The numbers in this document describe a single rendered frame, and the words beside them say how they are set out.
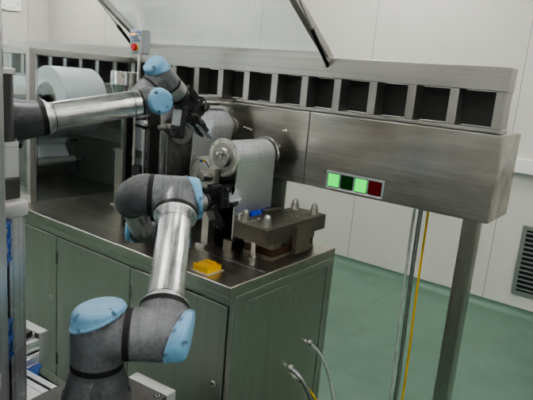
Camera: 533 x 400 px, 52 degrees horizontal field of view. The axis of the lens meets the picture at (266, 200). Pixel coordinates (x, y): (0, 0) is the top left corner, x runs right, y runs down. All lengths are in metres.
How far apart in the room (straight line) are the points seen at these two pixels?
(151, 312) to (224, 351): 0.70
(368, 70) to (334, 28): 2.83
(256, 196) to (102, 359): 1.12
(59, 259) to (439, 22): 3.25
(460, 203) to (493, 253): 2.48
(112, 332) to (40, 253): 1.48
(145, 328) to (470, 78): 1.32
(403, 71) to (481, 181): 0.47
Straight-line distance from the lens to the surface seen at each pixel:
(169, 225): 1.40
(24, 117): 1.54
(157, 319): 1.22
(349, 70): 2.15
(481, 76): 1.96
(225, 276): 1.84
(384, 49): 4.68
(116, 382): 1.29
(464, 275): 2.21
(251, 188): 2.14
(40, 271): 2.70
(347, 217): 4.87
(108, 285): 2.28
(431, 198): 2.02
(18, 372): 1.44
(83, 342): 1.24
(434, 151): 2.00
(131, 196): 1.49
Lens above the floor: 1.56
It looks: 13 degrees down
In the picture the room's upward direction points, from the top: 5 degrees clockwise
